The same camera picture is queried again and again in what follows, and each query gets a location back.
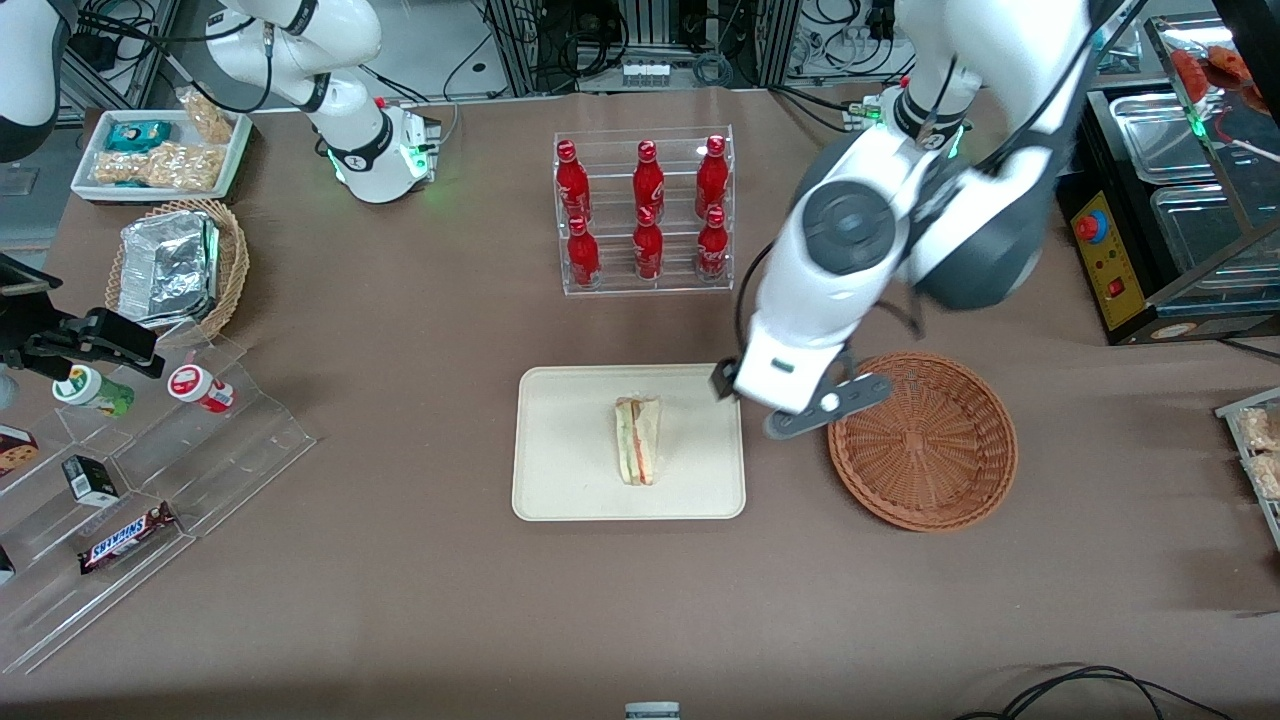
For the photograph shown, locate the clear acrylic bottle rack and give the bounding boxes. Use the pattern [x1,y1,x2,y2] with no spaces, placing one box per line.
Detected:
[553,125,736,297]

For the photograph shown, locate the black flat device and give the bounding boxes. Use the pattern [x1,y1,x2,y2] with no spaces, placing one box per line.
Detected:
[0,254,63,301]

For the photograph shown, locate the teal snack packet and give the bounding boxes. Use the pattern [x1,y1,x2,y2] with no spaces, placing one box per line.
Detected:
[104,120,174,152]

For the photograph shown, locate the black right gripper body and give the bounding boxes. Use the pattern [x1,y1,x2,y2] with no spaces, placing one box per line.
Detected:
[0,300,87,373]

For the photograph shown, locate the brown round wicker basket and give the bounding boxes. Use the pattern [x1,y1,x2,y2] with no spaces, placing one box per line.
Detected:
[827,351,1019,533]

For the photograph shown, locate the brown cookie box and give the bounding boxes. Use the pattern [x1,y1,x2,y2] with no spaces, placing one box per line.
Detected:
[0,425,40,479]

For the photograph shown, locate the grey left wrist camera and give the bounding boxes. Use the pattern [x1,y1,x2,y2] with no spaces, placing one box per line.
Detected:
[764,373,894,443]

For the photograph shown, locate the white snack tray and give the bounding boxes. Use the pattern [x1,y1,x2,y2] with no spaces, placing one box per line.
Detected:
[70,108,254,205]

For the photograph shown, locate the small clear nut bag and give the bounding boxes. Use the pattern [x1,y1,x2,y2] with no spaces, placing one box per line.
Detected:
[177,87,237,145]

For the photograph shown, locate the red cola bottle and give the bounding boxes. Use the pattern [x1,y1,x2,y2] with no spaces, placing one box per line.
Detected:
[631,140,666,223]
[696,205,730,283]
[631,206,664,283]
[566,215,602,291]
[555,139,592,224]
[694,135,729,219]

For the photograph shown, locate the black floor cable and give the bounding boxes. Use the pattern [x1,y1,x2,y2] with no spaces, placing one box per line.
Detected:
[953,664,1237,720]

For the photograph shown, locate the green labelled drink cup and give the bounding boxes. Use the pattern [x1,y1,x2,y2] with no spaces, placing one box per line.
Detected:
[52,365,136,418]

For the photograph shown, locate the black food warmer appliance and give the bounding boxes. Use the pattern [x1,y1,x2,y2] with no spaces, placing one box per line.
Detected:
[1055,12,1280,347]

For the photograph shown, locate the large clear nut bag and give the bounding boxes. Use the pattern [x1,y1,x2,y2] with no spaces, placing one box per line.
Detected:
[94,142,224,192]

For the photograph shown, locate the light oval wicker basket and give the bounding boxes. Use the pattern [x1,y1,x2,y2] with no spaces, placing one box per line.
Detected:
[104,198,250,342]

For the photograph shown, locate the red labelled drink cup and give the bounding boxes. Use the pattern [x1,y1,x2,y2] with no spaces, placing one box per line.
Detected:
[166,364,237,415]

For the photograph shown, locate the snickers chocolate bar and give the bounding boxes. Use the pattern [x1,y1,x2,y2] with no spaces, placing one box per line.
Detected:
[77,501,179,576]

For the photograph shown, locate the steel warmer pan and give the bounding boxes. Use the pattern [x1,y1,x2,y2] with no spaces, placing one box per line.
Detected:
[1108,91,1219,187]
[1148,184,1280,293]

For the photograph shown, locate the clear acrylic stepped stand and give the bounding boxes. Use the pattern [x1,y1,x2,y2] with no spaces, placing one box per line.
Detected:
[0,330,318,677]

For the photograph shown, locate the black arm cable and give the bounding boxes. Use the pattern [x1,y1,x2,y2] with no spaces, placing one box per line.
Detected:
[733,0,1153,363]

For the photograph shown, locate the silver foil containers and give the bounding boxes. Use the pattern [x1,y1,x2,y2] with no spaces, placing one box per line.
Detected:
[117,210,222,330]

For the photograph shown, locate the beige rectangular serving tray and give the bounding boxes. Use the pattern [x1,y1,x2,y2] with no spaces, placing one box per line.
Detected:
[511,363,748,523]

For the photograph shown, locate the triangular sandwich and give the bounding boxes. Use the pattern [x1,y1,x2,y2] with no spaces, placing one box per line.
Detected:
[613,394,664,488]

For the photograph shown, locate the small black carton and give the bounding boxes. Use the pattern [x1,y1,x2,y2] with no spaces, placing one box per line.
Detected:
[61,455,121,508]

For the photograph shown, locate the metal wire snack tray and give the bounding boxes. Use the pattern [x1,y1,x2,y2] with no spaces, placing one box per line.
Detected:
[1214,387,1280,553]

